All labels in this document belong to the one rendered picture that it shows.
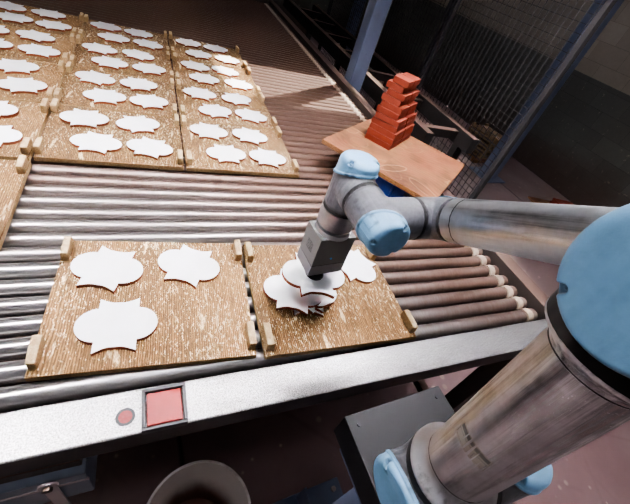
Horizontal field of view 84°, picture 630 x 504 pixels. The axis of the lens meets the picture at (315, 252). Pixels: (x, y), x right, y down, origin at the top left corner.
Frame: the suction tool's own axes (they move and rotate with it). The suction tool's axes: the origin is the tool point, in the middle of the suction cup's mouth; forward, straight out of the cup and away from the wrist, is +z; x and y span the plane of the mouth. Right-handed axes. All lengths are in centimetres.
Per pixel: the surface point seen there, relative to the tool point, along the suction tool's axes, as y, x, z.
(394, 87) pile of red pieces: -61, -69, -22
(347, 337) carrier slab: -7.9, 11.6, 11.3
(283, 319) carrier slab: 6.0, 2.8, 11.3
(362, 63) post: -111, -164, -3
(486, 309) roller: -61, 14, 14
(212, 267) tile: 18.8, -15.8, 10.2
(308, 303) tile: 0.2, 2.4, 7.1
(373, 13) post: -107, -164, -31
